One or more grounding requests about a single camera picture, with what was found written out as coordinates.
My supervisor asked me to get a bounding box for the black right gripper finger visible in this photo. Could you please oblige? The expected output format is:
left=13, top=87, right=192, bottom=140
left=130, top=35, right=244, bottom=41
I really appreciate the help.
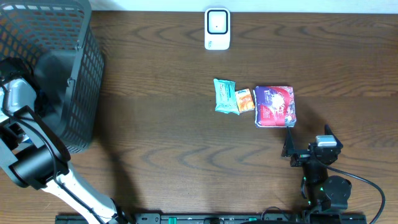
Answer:
left=281, top=127, right=295, bottom=157
left=325, top=124, right=343, bottom=148

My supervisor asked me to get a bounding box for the pink purple floral packet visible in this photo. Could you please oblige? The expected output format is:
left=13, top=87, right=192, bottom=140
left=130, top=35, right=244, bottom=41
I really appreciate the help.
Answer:
left=253, top=86, right=297, bottom=128

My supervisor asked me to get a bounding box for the teal wet wipes pack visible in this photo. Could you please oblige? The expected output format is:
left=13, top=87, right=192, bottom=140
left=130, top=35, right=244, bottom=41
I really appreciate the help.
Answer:
left=213, top=78, right=240, bottom=115

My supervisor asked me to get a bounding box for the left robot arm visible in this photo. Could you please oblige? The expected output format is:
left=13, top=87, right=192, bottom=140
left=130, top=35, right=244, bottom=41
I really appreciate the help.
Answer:
left=1, top=57, right=135, bottom=223

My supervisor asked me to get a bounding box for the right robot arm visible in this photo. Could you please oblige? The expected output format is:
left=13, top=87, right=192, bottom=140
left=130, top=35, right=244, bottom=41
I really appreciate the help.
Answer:
left=281, top=125, right=352, bottom=223

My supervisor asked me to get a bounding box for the grey plastic mesh basket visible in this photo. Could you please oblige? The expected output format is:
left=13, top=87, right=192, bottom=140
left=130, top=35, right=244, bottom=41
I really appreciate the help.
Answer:
left=1, top=0, right=104, bottom=154

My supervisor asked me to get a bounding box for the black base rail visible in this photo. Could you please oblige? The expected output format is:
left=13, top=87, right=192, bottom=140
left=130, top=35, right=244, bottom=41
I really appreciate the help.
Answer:
left=55, top=211, right=366, bottom=224

